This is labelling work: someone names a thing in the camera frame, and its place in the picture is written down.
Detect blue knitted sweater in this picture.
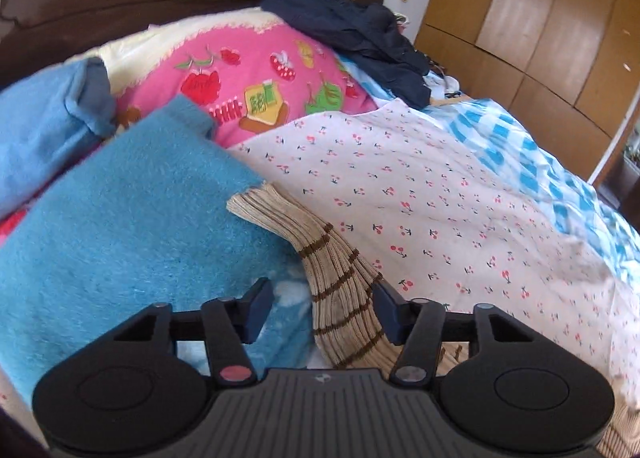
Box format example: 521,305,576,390
0,95,313,401

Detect beige striped knit garment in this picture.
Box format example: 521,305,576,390
226,181,466,371

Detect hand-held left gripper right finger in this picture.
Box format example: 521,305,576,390
372,282,546,385

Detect dark navy clothes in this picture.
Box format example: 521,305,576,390
260,0,433,109

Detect blue white checked cloth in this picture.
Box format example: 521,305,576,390
335,53,640,284

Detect pink printed blanket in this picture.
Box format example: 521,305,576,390
82,8,381,151

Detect wooden wardrobe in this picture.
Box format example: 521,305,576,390
412,0,640,179

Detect cherry print white sheet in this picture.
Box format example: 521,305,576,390
227,98,640,414

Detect light blue garment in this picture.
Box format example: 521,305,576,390
0,57,118,219

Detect blue white fleece blanket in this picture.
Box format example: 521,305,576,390
175,258,321,374

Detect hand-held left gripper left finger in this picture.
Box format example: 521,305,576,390
114,278,276,385

